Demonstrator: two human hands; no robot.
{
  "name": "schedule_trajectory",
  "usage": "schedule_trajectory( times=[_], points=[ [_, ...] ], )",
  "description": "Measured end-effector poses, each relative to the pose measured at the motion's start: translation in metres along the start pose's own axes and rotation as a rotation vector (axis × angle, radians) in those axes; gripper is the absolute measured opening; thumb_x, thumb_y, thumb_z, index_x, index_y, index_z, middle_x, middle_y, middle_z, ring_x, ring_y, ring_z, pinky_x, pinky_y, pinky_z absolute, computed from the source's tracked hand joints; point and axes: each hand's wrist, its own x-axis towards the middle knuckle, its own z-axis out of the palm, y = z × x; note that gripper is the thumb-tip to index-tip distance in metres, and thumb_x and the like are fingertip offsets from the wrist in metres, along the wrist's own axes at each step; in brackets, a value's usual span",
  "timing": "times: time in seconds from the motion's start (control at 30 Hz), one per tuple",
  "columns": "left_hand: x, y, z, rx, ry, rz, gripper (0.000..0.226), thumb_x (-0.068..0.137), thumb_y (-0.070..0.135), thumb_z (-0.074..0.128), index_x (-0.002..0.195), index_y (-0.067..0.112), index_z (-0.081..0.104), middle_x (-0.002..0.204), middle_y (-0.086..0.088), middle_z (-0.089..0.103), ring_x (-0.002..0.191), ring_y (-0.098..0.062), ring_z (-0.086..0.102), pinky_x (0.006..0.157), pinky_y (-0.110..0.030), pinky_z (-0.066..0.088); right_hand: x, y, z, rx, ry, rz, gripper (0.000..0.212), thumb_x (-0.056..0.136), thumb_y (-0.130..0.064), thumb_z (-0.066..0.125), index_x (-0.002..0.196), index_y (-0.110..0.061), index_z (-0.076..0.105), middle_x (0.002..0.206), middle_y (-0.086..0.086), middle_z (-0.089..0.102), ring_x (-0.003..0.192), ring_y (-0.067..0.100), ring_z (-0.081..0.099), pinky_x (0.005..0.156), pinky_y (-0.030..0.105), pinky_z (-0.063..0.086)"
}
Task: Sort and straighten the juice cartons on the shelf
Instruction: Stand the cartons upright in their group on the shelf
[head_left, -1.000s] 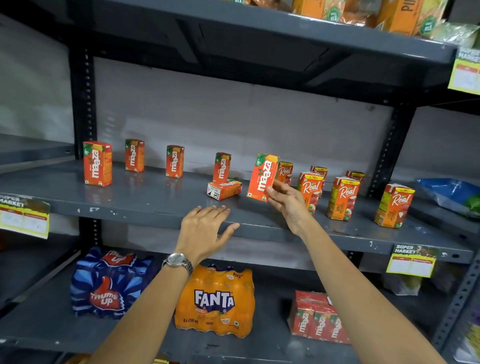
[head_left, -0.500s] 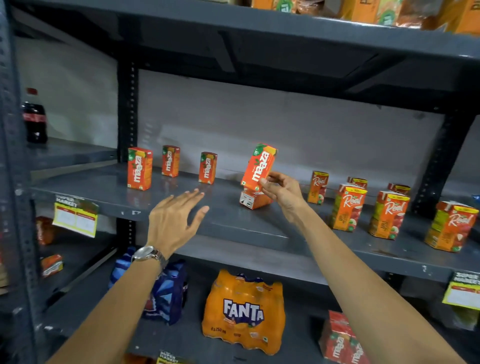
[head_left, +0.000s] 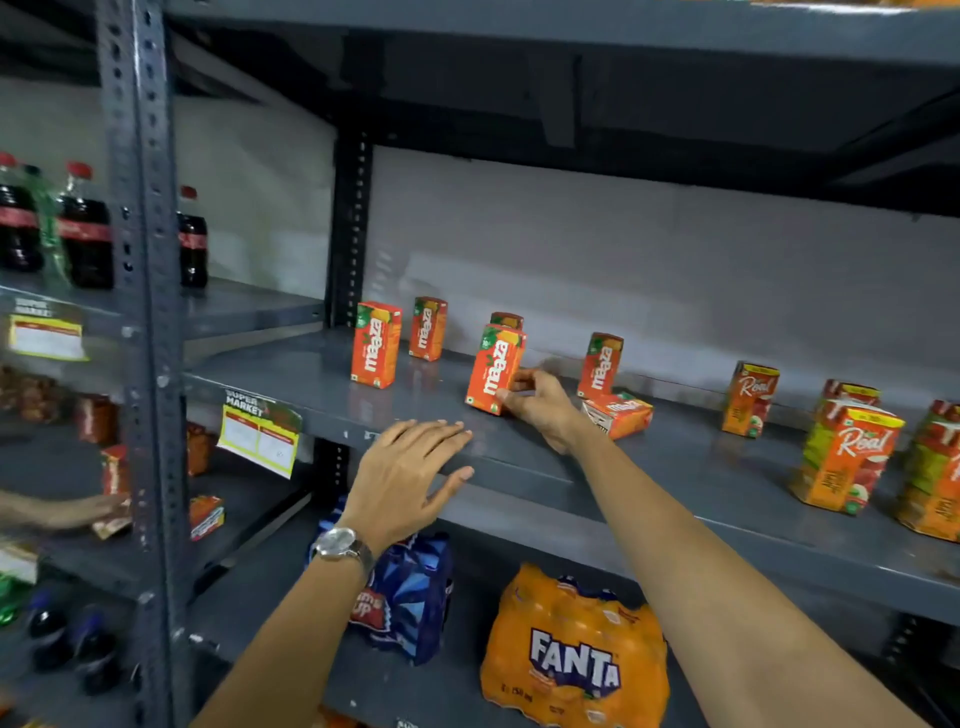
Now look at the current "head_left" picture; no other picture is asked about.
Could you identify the person's right hand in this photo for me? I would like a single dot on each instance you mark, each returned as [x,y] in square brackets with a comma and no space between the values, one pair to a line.
[551,416]

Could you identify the person's left hand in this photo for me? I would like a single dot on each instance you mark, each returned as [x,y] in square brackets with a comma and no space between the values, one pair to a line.
[390,487]

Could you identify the person's left thumb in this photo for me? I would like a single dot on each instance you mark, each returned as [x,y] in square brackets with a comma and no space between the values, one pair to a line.
[452,489]

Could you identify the person's left little finger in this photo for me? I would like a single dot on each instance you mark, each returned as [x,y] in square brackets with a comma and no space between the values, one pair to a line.
[394,433]

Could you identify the person's right thumb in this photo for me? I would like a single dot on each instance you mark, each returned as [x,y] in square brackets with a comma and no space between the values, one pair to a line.
[511,403]

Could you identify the person's left middle finger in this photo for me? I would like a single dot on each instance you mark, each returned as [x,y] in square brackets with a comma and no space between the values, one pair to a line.
[441,439]

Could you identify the orange mango juice carton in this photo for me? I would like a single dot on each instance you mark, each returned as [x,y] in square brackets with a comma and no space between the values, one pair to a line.
[376,345]
[507,319]
[427,328]
[493,369]
[619,414]
[600,366]

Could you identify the person's left forearm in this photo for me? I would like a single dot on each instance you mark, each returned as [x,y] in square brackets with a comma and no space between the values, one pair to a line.
[289,645]

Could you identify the person's right forearm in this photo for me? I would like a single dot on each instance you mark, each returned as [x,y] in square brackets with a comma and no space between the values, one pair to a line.
[720,592]

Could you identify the blue shrink-wrapped bottle pack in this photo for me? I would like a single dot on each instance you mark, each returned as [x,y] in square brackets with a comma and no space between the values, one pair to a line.
[409,592]

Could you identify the silver wristwatch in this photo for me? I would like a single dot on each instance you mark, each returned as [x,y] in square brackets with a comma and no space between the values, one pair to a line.
[341,545]

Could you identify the yellow shelf price label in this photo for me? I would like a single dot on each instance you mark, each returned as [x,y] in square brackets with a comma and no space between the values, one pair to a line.
[46,337]
[259,435]

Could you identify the small orange juice carton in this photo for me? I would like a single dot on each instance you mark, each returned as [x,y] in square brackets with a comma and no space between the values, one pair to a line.
[206,517]
[199,448]
[114,469]
[111,529]
[96,418]

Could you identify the orange shrink-wrapped soda bottle pack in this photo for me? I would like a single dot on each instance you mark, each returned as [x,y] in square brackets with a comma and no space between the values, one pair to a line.
[574,660]

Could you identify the orange green fruit juice carton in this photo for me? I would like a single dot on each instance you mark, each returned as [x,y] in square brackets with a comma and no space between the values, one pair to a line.
[851,391]
[750,399]
[846,457]
[930,472]

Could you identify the grey metal shelving rack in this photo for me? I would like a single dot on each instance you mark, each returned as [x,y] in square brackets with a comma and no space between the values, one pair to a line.
[150,315]

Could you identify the cola bottle with red cap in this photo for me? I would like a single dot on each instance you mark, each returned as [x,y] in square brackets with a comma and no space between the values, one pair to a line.
[193,244]
[19,225]
[86,232]

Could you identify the dark bottle with blue cap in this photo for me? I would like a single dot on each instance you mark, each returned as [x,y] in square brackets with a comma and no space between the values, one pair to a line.
[49,634]
[97,652]

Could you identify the green clear soda bottle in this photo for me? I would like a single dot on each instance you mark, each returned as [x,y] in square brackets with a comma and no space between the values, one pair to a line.
[51,225]

